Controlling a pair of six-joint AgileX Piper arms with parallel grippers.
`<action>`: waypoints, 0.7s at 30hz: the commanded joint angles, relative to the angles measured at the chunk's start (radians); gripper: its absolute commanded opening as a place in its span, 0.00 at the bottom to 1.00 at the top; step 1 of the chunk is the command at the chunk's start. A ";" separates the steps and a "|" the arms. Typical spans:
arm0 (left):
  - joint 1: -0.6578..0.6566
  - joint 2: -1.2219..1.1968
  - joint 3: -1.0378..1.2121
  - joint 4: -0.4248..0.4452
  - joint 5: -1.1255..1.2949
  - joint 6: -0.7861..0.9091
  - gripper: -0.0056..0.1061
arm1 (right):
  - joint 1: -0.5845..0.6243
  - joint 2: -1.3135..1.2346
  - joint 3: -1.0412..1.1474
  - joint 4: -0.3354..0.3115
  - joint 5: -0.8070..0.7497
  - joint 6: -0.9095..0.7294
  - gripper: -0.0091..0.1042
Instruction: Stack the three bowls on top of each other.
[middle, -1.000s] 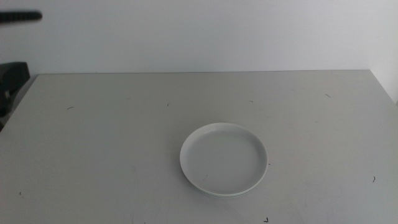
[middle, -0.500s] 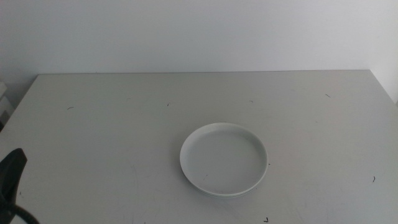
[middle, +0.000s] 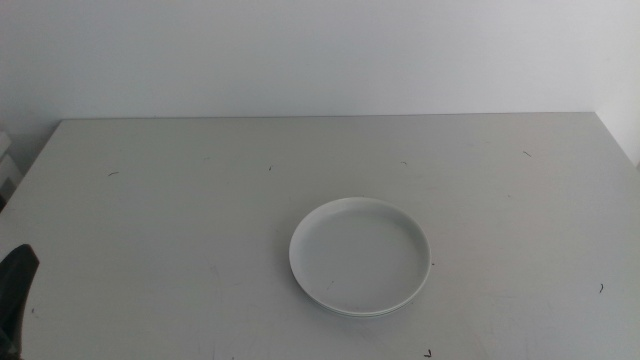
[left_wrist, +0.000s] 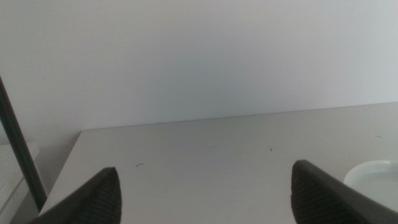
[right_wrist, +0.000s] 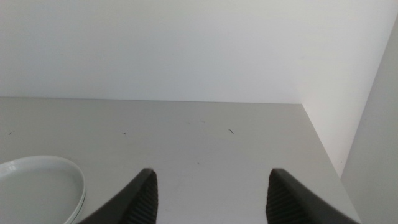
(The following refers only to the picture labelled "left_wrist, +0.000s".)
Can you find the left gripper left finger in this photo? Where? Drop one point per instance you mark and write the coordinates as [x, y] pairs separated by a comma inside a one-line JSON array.
[[99, 199]]

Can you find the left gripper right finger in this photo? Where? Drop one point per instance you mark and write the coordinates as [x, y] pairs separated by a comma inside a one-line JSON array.
[[317, 199]]

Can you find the white shallow bowl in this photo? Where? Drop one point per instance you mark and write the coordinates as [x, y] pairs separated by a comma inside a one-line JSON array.
[[376, 180]]

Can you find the black slanted pole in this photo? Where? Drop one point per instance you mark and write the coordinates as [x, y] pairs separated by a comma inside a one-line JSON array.
[[19, 146]]

